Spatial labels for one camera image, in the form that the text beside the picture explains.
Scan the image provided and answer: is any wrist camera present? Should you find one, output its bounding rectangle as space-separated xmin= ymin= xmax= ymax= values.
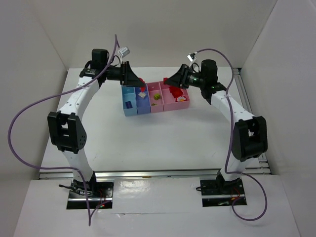
xmin=187 ymin=52 xmax=197 ymax=63
xmin=118 ymin=47 xmax=130 ymax=58

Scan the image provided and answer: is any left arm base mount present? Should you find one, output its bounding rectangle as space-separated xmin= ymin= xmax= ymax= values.
xmin=59 ymin=181 xmax=114 ymax=210

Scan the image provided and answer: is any dark blue bin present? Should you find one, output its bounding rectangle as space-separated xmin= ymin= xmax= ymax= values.
xmin=135 ymin=87 xmax=151 ymax=115

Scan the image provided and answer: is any yellow green lego block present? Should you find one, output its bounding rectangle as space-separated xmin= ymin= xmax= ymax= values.
xmin=153 ymin=93 xmax=161 ymax=100

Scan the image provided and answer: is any purple cable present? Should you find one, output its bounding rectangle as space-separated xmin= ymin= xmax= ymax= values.
xmin=194 ymin=48 xmax=269 ymax=220
xmin=7 ymin=34 xmax=121 ymax=227

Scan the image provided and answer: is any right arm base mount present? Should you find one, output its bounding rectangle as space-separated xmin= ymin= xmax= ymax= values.
xmin=196 ymin=179 xmax=247 ymax=207

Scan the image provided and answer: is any white lego brick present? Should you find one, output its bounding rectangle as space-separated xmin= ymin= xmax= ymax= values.
xmin=138 ymin=92 xmax=147 ymax=98

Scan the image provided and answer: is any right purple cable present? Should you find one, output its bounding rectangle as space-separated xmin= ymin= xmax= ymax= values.
xmin=194 ymin=48 xmax=269 ymax=220

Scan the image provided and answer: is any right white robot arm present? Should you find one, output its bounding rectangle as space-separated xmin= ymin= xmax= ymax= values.
xmin=163 ymin=59 xmax=268 ymax=194

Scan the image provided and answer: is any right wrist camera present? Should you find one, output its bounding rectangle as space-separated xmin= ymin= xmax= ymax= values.
xmin=187 ymin=52 xmax=197 ymax=63

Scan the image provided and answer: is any blue lego brick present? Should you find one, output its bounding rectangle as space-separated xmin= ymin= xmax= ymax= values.
xmin=125 ymin=101 xmax=133 ymax=109

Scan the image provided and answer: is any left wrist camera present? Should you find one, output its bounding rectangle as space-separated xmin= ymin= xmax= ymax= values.
xmin=118 ymin=47 xmax=130 ymax=58

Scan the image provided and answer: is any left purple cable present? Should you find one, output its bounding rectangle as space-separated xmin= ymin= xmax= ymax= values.
xmin=7 ymin=34 xmax=121 ymax=227

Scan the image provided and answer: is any small pink bin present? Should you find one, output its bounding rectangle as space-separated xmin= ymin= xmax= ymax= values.
xmin=147 ymin=82 xmax=164 ymax=113

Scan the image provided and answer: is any aluminium front rail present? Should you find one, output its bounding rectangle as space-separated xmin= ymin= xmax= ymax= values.
xmin=39 ymin=169 xmax=218 ymax=180

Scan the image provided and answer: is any light blue bin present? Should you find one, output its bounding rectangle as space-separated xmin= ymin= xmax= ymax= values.
xmin=121 ymin=86 xmax=137 ymax=117

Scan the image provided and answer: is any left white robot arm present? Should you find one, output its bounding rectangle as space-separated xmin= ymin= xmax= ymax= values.
xmin=47 ymin=49 xmax=145 ymax=193

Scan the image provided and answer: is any large pink bin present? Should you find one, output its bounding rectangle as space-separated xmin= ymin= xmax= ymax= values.
xmin=159 ymin=81 xmax=190 ymax=111

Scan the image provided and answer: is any red white lego piece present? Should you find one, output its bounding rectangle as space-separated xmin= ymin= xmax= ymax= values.
xmin=176 ymin=96 xmax=187 ymax=102

